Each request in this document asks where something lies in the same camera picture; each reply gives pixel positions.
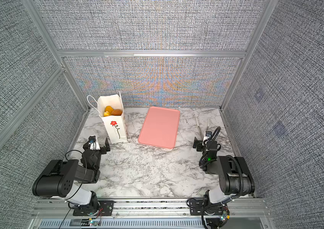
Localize metal tongs with white tips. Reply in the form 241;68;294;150
194;116;210;140

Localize white floral paper bag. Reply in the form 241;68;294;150
86;92;128;144

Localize long orange fake bread loaf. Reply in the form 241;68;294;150
104;106;114;114

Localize round brown fake bun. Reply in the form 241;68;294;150
110;109;123;116

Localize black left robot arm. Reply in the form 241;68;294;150
32;135;114;218

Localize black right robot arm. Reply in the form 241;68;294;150
186;139;255;216

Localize pink plastic tray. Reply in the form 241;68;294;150
138;106;181;149

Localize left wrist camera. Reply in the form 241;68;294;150
88;135;100;150

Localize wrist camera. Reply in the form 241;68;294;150
88;135;100;150
203;130;212;143

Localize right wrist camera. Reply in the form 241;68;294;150
203;130;212;143

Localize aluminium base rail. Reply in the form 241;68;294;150
27;198;275;229

